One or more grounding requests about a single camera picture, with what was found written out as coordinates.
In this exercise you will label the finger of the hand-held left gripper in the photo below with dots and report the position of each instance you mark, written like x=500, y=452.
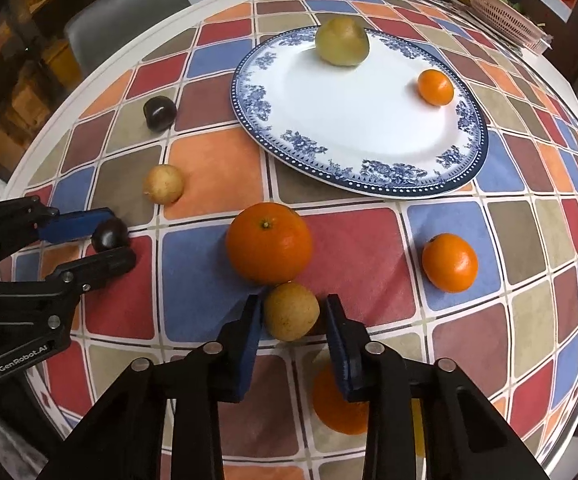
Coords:
x=109, y=262
x=74, y=222

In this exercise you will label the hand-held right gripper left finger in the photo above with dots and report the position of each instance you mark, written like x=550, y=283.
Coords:
x=250, y=345

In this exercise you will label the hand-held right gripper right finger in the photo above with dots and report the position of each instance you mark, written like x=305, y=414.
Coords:
x=341, y=355

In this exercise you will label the dark plum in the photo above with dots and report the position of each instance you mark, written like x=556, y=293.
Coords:
x=159, y=114
x=111, y=232

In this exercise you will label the small yellow round fruit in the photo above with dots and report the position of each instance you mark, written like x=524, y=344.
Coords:
x=163, y=184
x=290, y=311

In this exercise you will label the large orange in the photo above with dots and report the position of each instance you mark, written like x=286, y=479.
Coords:
x=269, y=242

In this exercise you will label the blue and white porcelain plate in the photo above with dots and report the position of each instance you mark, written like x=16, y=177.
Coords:
x=349, y=110

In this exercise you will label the grey dining chair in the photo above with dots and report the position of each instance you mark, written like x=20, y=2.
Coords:
x=119, y=20

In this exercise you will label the small orange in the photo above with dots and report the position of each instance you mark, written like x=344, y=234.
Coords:
x=435, y=87

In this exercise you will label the large yellow-green pear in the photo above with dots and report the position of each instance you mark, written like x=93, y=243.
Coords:
x=341, y=42

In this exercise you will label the pink plastic basket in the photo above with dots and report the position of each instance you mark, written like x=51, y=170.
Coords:
x=506, y=20

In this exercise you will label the wooden wall shelf unit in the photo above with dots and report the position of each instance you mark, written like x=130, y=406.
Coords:
x=19, y=60

